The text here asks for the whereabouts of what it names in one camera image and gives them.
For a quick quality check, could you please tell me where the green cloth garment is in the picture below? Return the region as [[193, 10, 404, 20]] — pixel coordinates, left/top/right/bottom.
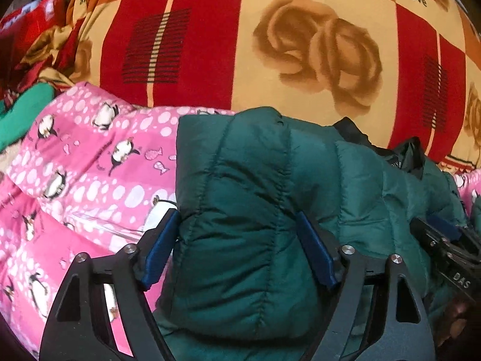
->
[[0, 82, 55, 151]]

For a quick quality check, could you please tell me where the pink penguin print quilt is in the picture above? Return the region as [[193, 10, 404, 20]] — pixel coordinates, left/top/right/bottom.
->
[[0, 82, 481, 358]]

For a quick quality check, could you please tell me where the dark green puffer jacket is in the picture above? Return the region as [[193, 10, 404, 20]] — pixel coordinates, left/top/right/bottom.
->
[[155, 108, 479, 360]]

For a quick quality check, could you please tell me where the right hand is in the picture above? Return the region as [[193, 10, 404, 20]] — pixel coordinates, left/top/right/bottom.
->
[[434, 296, 472, 346]]

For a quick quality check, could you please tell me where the red orange rose blanket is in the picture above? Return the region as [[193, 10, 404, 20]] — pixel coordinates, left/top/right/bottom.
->
[[67, 0, 480, 171]]

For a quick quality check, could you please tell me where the red cloth pile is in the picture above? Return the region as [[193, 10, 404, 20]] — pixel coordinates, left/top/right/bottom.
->
[[1, 0, 95, 108]]

